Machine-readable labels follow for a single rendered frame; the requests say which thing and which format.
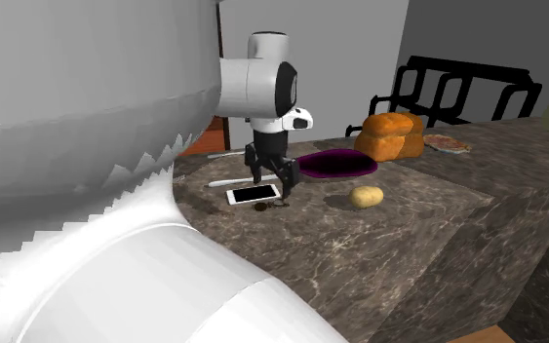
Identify white smartphone with black screen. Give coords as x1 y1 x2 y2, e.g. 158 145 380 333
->
225 183 283 207

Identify long white pen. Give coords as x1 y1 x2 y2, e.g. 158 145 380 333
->
207 148 247 161
208 173 281 189

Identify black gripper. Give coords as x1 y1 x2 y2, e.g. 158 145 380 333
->
244 128 301 201

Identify purple shallow bowl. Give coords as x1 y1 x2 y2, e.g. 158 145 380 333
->
296 147 379 181

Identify small brown key ring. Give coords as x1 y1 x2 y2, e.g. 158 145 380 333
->
253 199 291 213

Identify black metal chair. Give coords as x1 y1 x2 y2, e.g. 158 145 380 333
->
344 55 544 138

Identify yellow potato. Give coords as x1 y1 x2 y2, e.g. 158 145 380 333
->
347 185 385 210

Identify patterned flat plate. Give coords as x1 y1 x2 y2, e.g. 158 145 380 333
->
421 133 473 156

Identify orange-brown bread loaf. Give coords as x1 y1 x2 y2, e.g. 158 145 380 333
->
353 111 426 164

